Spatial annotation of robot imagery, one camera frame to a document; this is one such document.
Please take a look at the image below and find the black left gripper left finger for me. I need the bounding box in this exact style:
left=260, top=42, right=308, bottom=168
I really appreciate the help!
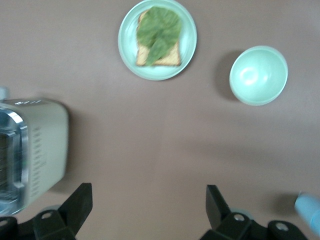
left=0, top=183, right=94, bottom=240

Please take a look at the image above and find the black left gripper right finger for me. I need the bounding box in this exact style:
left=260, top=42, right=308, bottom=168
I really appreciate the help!
left=199, top=184, right=309, bottom=240

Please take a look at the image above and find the blue plastic cup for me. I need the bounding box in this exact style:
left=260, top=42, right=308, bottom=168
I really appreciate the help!
left=294, top=191, right=320, bottom=237

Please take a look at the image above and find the beige and chrome toaster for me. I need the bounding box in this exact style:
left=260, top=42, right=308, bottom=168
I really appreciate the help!
left=0, top=86, right=70, bottom=216

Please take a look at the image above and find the pale green bowl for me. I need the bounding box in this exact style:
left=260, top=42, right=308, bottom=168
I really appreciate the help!
left=229, top=45, right=289, bottom=106

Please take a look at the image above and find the pale green plate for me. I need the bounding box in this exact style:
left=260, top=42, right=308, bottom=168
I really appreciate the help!
left=117, top=0, right=198, bottom=81

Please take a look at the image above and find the toast with lettuce leaf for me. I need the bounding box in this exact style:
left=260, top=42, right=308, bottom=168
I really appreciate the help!
left=136, top=6, right=183, bottom=67

